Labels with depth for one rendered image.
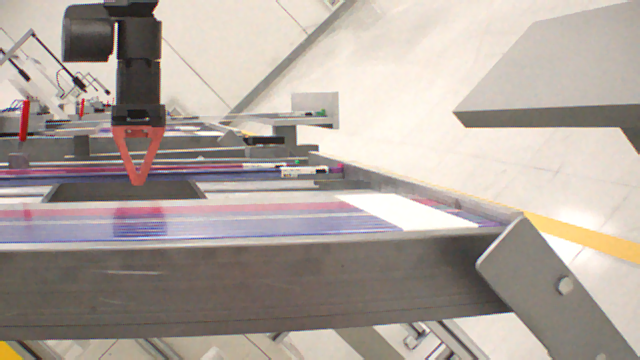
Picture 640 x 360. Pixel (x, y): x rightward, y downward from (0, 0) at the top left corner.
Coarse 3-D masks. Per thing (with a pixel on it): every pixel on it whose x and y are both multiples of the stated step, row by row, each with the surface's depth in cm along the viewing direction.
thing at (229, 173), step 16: (0, 176) 91; (16, 176) 92; (32, 176) 92; (48, 176) 93; (64, 176) 93; (80, 176) 94; (96, 176) 94; (112, 176) 95; (128, 176) 95; (160, 176) 96; (176, 176) 97; (192, 176) 97; (208, 176) 98; (224, 176) 98; (240, 176) 99; (256, 176) 99; (272, 176) 100
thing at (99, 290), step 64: (0, 256) 47; (64, 256) 48; (128, 256) 49; (192, 256) 50; (256, 256) 51; (320, 256) 52; (384, 256) 53; (448, 256) 54; (0, 320) 47; (64, 320) 48; (128, 320) 49; (192, 320) 50; (256, 320) 51; (320, 320) 52; (384, 320) 53
